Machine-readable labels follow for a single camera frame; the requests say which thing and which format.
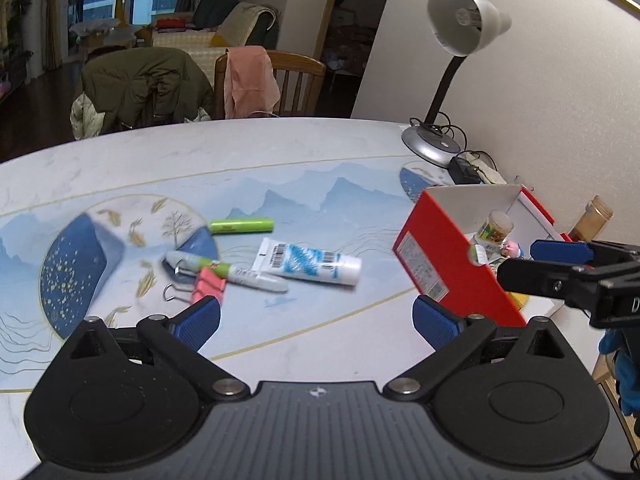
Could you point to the white and blue tube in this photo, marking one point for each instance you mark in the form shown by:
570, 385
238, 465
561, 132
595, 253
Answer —
310, 262

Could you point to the person's right hand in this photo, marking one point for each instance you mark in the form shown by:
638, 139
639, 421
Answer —
607, 345

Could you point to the toothpick jar with green lid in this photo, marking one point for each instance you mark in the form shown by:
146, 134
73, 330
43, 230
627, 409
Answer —
495, 232

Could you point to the beige blanket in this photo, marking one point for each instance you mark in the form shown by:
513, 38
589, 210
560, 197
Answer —
240, 22

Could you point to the brown glass bottle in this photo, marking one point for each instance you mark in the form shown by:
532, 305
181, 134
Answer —
592, 212

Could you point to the pink and blue pig toy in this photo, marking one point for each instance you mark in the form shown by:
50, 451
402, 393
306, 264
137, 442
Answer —
510, 249

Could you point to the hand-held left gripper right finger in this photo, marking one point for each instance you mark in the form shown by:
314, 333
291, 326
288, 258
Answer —
435, 322

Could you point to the black power adapter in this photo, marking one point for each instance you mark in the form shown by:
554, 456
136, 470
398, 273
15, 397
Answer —
462, 170

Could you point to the sofa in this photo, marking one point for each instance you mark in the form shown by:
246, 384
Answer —
175, 40

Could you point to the white desk lamp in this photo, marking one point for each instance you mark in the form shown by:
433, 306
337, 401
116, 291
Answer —
465, 20

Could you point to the olive green jacket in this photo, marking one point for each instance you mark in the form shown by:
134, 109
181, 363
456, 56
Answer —
140, 80

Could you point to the pink binder clip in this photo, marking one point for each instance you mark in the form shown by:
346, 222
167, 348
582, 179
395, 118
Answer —
210, 285

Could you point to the wooden chair with pink cloth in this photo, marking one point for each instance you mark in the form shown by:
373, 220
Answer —
300, 67

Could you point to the red cardboard box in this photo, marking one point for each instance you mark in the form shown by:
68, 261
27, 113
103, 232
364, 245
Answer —
430, 260

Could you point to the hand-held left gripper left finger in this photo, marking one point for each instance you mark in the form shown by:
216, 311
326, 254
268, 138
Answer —
197, 320

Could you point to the white and green marker pen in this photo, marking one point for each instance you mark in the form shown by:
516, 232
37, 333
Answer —
250, 277

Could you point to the red cushion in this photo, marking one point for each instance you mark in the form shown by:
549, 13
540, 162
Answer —
170, 22

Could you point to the pink cloth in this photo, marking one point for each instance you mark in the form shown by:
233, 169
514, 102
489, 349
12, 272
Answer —
247, 80

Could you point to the green highlighter pen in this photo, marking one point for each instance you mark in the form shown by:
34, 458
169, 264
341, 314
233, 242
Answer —
240, 226

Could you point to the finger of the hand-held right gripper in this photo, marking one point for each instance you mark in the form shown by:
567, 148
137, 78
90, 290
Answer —
560, 251
540, 277

